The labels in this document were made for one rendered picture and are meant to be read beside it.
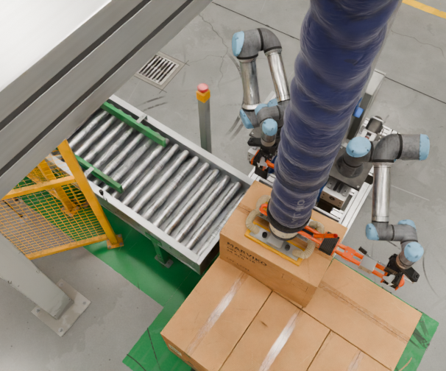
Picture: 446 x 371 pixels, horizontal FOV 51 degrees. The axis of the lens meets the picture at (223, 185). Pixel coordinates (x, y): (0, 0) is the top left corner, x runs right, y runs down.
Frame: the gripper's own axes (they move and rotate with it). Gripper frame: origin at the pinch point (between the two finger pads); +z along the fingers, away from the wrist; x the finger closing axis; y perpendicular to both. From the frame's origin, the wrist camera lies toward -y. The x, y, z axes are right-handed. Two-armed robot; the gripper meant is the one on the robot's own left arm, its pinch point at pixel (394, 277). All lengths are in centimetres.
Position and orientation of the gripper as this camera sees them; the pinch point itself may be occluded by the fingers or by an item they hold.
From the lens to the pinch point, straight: 251.0
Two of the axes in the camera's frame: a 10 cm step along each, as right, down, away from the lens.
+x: -5.2, 7.5, -4.1
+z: 0.0, 4.8, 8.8
